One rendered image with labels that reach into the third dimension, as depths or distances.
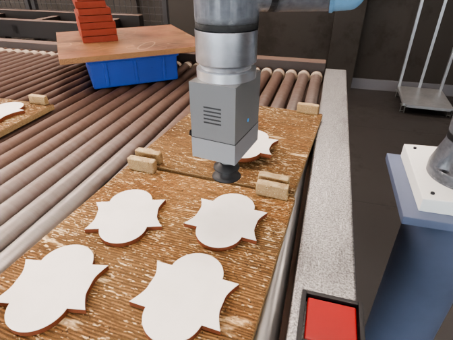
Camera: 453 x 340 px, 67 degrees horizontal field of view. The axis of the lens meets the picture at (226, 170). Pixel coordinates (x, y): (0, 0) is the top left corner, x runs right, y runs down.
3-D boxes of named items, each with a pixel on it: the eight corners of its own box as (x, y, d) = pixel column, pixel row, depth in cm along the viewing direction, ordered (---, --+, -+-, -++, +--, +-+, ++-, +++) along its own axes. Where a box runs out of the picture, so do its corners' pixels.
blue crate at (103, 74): (159, 60, 151) (156, 36, 146) (180, 79, 127) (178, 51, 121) (85, 68, 140) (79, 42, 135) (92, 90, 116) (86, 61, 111)
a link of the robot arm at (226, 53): (182, 30, 39) (214, 20, 45) (185, 71, 41) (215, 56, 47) (243, 36, 36) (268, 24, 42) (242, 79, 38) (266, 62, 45)
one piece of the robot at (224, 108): (201, 34, 47) (205, 140, 56) (164, 47, 40) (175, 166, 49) (268, 40, 44) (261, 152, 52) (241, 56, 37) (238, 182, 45)
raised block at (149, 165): (158, 170, 69) (157, 158, 68) (154, 175, 68) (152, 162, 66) (133, 164, 71) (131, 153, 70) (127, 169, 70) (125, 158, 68)
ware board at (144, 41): (171, 28, 162) (170, 24, 161) (209, 50, 123) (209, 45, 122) (56, 36, 145) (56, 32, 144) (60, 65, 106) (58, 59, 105)
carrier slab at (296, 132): (321, 119, 96) (322, 113, 95) (292, 201, 63) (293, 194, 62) (207, 102, 106) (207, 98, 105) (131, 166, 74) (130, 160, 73)
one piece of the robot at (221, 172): (220, 153, 52) (220, 164, 53) (208, 164, 49) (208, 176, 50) (243, 158, 51) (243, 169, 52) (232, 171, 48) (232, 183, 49)
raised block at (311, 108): (318, 113, 95) (319, 104, 94) (317, 115, 94) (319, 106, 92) (296, 110, 97) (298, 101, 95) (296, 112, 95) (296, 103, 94)
